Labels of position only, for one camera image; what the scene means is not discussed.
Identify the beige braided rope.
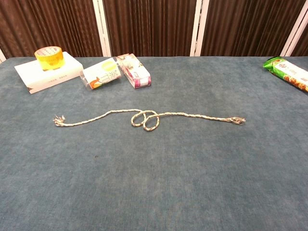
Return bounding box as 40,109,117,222
52,109,246,132

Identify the pink floral tissue pack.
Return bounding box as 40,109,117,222
116,53,152,89

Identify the blue table cloth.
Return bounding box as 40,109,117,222
0,56,308,231

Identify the white orange tea carton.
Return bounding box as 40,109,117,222
80,57,124,90

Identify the brown pleated folding screen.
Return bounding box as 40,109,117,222
0,0,308,64

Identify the white rectangular box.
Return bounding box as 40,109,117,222
14,51,84,94

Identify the yellow tape roll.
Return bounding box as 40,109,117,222
34,47,66,71

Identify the green snack bag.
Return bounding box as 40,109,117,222
262,56,308,93

